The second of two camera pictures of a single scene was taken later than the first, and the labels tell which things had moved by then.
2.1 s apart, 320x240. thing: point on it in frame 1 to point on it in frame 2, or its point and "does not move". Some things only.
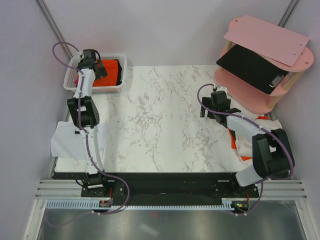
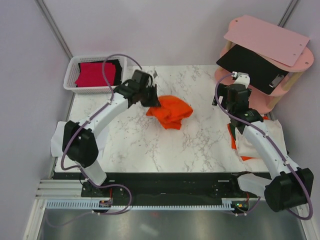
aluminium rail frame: x=296 y=190 does not move
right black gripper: x=207 y=101 to x=222 y=91
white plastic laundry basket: x=71 y=73 does not move
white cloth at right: x=244 y=142 does not move
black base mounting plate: x=151 y=185 does not move
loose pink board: x=268 y=40 does not move
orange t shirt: x=111 y=67 to x=171 y=112
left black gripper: x=102 y=72 to x=154 y=101
